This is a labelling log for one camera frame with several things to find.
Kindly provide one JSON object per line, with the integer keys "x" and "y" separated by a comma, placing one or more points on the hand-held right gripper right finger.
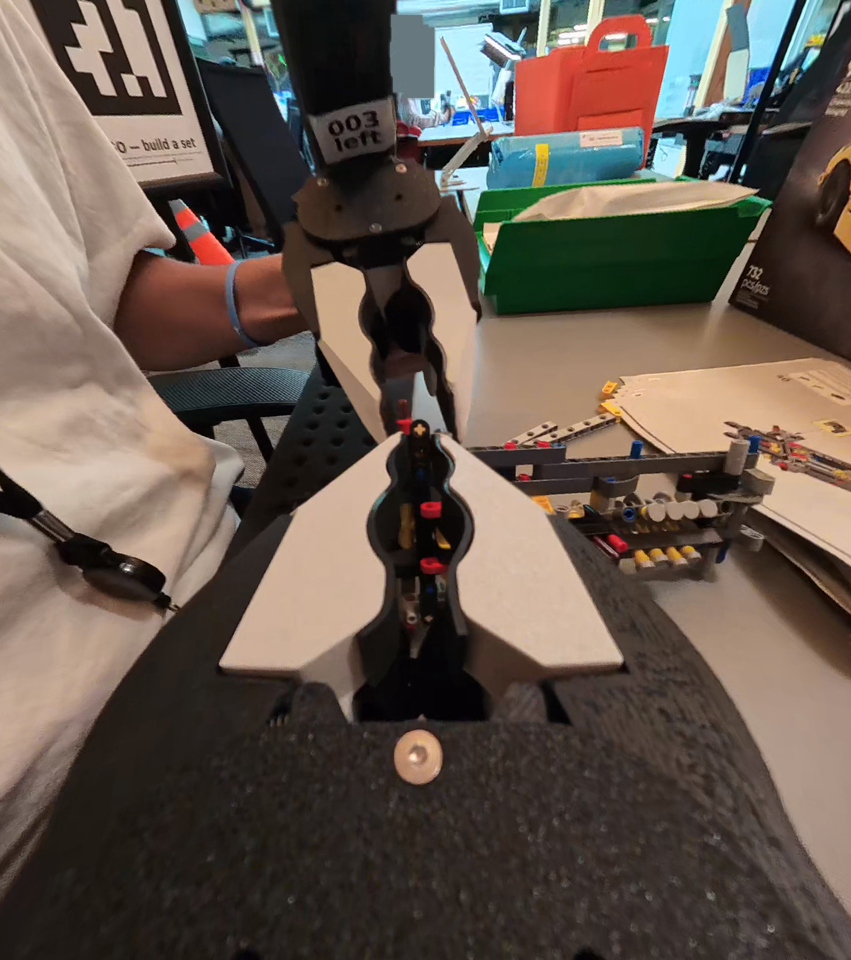
{"x": 538, "y": 585}

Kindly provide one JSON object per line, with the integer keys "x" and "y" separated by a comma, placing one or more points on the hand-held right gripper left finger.
{"x": 305, "y": 585}

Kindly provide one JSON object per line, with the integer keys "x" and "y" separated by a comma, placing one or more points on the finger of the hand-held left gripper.
{"x": 452, "y": 300}
{"x": 339, "y": 315}

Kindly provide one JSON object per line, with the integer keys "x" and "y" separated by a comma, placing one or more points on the lego chassis assembly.
{"x": 620, "y": 469}

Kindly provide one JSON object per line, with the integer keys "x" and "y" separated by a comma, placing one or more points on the lego instruction booklet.
{"x": 733, "y": 397}

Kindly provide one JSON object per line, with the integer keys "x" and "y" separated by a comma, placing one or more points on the person's left forearm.
{"x": 185, "y": 307}

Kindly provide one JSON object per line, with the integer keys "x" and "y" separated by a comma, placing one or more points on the short light grey lego beam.
{"x": 530, "y": 433}

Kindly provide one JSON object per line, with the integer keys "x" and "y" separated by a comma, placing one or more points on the lego set box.
{"x": 808, "y": 262}

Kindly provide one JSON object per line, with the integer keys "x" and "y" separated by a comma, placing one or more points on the blue wristband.
{"x": 234, "y": 307}

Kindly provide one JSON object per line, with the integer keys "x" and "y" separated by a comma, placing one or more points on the black office chair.
{"x": 253, "y": 150}

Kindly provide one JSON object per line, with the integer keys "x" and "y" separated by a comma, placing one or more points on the black perforated panel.
{"x": 320, "y": 450}

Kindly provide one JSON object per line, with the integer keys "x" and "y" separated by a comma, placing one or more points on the orange traffic cone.
{"x": 200, "y": 240}

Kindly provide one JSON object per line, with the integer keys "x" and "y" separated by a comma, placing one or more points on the green storage bin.
{"x": 620, "y": 262}

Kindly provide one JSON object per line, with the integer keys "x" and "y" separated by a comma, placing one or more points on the blue rolled bag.
{"x": 568, "y": 161}

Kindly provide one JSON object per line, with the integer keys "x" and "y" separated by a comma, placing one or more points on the black framed marker sign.
{"x": 133, "y": 75}

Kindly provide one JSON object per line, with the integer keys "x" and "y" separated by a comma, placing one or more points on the white sheet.
{"x": 635, "y": 199}

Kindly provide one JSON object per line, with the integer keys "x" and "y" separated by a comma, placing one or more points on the red felt bag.
{"x": 583, "y": 97}

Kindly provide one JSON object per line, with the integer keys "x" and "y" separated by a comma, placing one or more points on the person in white shirt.
{"x": 58, "y": 450}

